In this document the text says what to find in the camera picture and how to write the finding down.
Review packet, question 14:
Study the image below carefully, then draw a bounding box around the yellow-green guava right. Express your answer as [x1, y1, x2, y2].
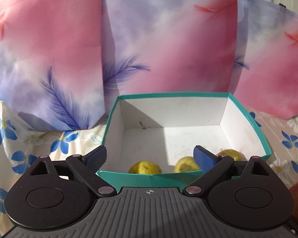
[216, 149, 247, 161]

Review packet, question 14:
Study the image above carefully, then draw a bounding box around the yellow-green guava middle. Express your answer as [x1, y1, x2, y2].
[174, 156, 201, 173]

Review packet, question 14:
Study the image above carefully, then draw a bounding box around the middle feather tote bag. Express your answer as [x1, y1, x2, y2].
[102, 0, 237, 110]

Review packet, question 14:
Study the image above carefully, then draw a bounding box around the right feather tote bag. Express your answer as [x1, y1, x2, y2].
[229, 0, 298, 119]

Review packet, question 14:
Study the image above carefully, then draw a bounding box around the floral bed sheet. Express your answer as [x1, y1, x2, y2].
[0, 102, 298, 237]

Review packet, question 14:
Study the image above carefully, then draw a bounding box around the teal cardboard box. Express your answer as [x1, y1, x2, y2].
[98, 92, 272, 190]

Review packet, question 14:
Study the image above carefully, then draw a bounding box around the left feather tote bag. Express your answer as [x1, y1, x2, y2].
[0, 0, 105, 131]

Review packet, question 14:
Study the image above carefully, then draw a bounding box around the feather tote bag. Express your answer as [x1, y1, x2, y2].
[102, 0, 237, 110]
[0, 0, 105, 131]
[229, 0, 298, 119]

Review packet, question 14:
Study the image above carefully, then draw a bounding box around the yellow-green guava left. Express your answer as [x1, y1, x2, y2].
[128, 161, 162, 175]

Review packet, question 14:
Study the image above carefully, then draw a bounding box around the yellow-green guava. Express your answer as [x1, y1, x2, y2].
[174, 156, 201, 173]
[216, 149, 247, 161]
[128, 161, 162, 175]

